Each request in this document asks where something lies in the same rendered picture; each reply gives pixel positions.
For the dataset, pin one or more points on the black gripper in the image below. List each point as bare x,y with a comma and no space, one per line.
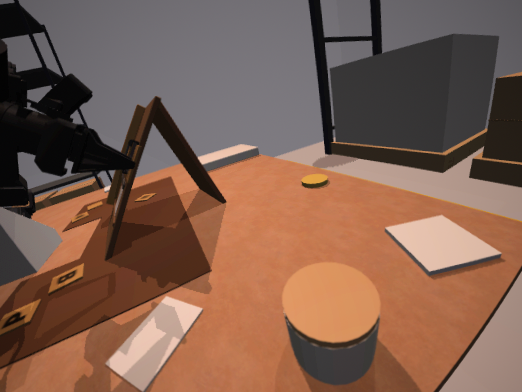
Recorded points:
55,140

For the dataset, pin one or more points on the white flat rectangular card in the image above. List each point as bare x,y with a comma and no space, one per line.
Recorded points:
145,352

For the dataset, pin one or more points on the dark grey cylindrical container with orange lid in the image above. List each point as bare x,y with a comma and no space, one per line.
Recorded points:
332,315

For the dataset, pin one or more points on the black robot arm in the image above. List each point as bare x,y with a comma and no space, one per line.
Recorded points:
60,102

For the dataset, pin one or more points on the yellow flat round disc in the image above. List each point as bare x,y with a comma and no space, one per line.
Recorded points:
310,180

